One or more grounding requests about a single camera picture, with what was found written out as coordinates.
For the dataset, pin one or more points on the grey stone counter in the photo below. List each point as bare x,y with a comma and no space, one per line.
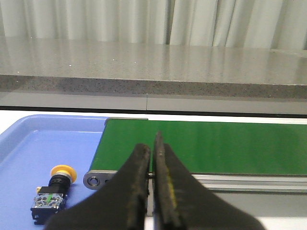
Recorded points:
80,74

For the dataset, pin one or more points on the blue plastic tray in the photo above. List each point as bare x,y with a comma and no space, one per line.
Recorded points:
30,148

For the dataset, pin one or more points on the yellow push button switch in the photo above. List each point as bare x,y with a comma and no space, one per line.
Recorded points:
51,199

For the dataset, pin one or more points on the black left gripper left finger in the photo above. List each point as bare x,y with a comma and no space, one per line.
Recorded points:
121,204

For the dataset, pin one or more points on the white curtain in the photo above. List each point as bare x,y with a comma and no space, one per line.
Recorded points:
280,24

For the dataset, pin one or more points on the green belt conveyor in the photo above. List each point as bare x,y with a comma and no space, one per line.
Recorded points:
259,168

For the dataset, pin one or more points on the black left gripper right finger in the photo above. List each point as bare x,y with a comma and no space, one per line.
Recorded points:
182,203

